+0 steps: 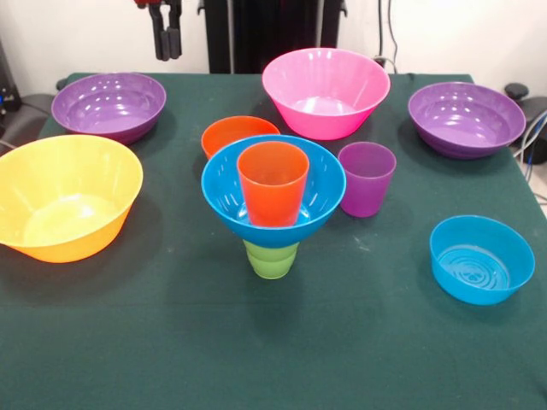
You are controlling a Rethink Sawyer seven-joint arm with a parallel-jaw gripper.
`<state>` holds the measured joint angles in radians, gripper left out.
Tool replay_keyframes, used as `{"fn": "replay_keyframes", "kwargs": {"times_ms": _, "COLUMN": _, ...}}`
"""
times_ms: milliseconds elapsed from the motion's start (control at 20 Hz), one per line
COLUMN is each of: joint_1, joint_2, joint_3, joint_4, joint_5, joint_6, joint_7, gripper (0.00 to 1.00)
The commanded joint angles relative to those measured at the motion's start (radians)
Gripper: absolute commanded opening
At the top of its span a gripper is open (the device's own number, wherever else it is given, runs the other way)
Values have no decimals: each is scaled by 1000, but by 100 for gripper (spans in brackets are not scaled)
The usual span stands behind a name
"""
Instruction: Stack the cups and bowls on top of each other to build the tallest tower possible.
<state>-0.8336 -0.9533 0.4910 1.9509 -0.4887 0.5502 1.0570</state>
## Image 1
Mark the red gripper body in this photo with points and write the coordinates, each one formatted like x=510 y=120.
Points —
x=147 y=2

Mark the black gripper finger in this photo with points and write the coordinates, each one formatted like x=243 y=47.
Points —
x=175 y=40
x=161 y=42

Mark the orange plastic bowl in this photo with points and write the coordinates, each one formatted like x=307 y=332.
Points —
x=222 y=132

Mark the orange plastic cup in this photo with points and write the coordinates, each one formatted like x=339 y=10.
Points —
x=273 y=205

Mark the deep blue plastic bowl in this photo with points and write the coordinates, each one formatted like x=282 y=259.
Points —
x=320 y=200

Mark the purple plastic bowl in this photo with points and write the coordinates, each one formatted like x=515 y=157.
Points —
x=107 y=126
x=466 y=130

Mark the black device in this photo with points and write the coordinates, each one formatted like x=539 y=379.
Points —
x=8 y=98

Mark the pink plastic bowl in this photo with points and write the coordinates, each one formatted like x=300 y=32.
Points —
x=325 y=124

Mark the yellow plastic bowl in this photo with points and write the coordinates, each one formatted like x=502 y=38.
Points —
x=64 y=222

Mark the green plastic cup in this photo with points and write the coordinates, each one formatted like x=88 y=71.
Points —
x=269 y=267

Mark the purple plastic cup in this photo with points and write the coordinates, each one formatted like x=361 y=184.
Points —
x=369 y=196

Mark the dark green table cloth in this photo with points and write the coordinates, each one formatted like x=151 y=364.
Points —
x=273 y=341

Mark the black round knob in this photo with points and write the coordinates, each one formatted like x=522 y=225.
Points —
x=516 y=90

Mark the low blue plastic bowl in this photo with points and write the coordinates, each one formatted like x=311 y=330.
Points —
x=470 y=288

